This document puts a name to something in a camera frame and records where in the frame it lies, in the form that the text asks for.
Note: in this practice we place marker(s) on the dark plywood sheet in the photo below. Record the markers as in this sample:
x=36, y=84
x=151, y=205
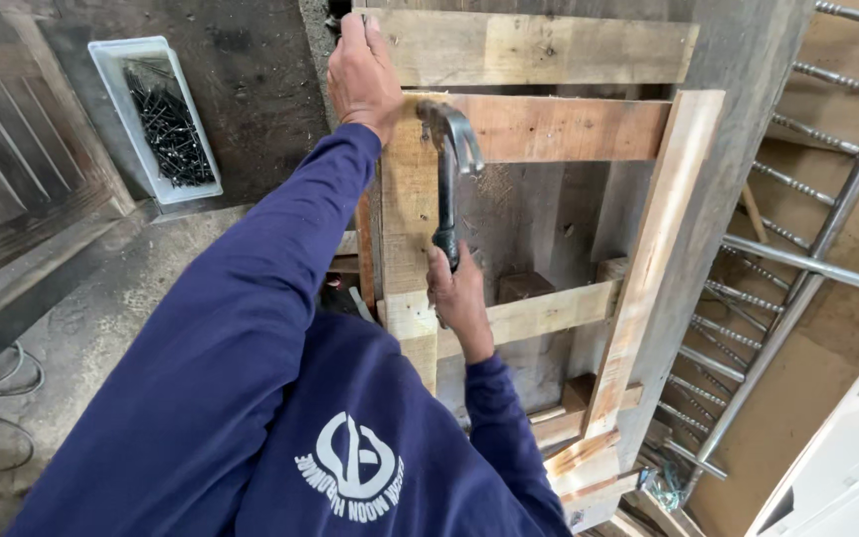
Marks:
x=265, y=89

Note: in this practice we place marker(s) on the person's blue sweatshirt torso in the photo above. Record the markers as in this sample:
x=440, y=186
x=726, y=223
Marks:
x=355, y=388

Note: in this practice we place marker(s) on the steel claw hammer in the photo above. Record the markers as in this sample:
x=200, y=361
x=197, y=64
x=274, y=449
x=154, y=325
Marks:
x=448, y=201

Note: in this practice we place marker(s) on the person's right hand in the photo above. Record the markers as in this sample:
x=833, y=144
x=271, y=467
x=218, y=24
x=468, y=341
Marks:
x=461, y=302

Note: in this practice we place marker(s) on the wide pale wooden plank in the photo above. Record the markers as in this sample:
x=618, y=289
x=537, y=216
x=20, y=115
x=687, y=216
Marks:
x=534, y=48

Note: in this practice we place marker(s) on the small dark wood block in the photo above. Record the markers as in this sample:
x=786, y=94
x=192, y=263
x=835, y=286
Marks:
x=525, y=286

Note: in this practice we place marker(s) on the short upright wooden plank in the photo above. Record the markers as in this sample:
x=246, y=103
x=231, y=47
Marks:
x=407, y=224

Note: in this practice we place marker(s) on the narrow wooden cross slat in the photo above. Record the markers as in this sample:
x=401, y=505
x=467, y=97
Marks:
x=549, y=313

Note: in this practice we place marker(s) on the person's left hand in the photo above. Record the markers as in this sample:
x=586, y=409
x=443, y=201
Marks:
x=362, y=82

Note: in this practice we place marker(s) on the heap of black nails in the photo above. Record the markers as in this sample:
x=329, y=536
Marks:
x=168, y=130

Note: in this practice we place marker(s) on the slatted wooden door panel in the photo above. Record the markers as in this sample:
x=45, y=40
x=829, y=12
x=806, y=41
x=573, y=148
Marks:
x=19, y=142

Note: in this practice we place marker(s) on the person's left fingers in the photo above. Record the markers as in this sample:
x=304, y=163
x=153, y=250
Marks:
x=359, y=24

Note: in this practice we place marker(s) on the reddish wooden cross plank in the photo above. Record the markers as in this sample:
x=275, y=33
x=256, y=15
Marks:
x=564, y=127

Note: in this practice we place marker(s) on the person's right fingers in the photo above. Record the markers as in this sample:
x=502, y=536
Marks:
x=438, y=274

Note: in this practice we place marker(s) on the white appliance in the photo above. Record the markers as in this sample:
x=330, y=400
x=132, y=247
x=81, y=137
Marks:
x=847, y=462

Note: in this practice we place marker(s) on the white plastic tray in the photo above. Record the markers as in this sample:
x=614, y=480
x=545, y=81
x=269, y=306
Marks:
x=112, y=82

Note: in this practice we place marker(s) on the thin wooden stick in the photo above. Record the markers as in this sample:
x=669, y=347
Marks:
x=754, y=212

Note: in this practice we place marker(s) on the stainless steel railing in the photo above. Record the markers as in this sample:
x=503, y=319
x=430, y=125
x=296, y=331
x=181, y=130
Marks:
x=810, y=261

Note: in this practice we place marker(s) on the long pale wooden plank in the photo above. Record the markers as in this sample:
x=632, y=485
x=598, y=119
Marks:
x=646, y=276

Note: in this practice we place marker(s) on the heap of wood offcuts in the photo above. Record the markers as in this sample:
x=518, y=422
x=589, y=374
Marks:
x=586, y=455

